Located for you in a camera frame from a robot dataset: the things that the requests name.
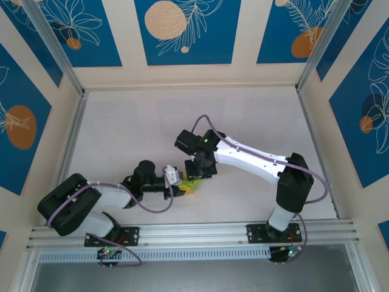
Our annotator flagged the large green lego brick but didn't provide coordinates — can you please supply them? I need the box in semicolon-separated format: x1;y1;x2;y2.
178;178;204;195

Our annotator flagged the left controller board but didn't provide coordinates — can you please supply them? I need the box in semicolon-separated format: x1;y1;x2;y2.
96;246;124;270

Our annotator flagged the controller board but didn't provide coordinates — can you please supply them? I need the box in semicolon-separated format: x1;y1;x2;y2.
96;246;124;270
268;245;304;266

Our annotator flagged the right controller board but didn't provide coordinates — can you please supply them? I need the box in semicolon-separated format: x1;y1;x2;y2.
268;245;304;266

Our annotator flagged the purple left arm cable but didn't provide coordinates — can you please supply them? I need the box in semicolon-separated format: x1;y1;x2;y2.
47;169;176;268

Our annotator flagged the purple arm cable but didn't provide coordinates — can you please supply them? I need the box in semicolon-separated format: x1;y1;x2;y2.
47;169;176;268
193;114;329;253

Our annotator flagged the aluminium mounting rail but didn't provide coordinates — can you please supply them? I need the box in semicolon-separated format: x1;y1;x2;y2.
26;219;362;251

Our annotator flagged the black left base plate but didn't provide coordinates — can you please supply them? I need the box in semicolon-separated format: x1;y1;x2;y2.
84;225;140;248

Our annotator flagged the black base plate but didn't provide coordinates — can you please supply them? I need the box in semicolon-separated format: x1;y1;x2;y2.
246;223;301;245
84;225;140;248

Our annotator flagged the grey slotted cable duct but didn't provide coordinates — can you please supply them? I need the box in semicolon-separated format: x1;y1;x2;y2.
38;246;272;263

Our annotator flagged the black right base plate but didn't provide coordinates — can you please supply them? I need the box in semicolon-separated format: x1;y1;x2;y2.
246;223;301;245

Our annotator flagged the aluminium table edge rail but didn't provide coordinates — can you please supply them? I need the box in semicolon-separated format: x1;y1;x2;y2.
296;86;341;220
48;91;91;214

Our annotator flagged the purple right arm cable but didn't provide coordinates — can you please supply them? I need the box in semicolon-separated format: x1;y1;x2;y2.
193;114;329;253

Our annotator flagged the aluminium frame post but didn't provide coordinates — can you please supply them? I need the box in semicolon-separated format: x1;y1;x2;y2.
21;0;86;97
295;0;374;92

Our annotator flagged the aluminium frame bar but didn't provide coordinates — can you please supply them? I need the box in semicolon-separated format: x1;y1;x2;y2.
345;245;376;292
10;251;42;292

